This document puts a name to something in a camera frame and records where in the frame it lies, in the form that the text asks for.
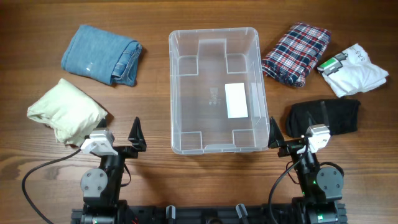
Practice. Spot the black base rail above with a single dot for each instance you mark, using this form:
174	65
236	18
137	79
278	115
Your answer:
281	213

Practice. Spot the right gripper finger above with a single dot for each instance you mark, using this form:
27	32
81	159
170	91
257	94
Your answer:
311	120
276	138

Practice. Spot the white label in bin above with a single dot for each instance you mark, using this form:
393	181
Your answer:
236	100

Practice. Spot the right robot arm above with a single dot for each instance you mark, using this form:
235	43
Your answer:
321	183

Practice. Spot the plaid shirt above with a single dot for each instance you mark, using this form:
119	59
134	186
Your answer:
296	54

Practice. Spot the blue denim jeans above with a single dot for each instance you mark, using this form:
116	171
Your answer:
103	56

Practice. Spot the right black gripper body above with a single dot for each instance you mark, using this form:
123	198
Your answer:
290	148

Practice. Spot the white printed t-shirt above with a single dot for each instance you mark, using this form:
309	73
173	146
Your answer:
351	71

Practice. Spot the cream cloth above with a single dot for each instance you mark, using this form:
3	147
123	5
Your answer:
70	112

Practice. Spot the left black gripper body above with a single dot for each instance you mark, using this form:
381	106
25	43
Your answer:
128	152

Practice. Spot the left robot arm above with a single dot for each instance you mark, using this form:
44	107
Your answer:
101	186

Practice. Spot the clear plastic storage bin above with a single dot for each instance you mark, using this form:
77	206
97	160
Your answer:
202	62

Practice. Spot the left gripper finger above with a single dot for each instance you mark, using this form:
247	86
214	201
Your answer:
102	124
136	136

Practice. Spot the black garment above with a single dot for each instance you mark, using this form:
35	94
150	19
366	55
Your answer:
339	115

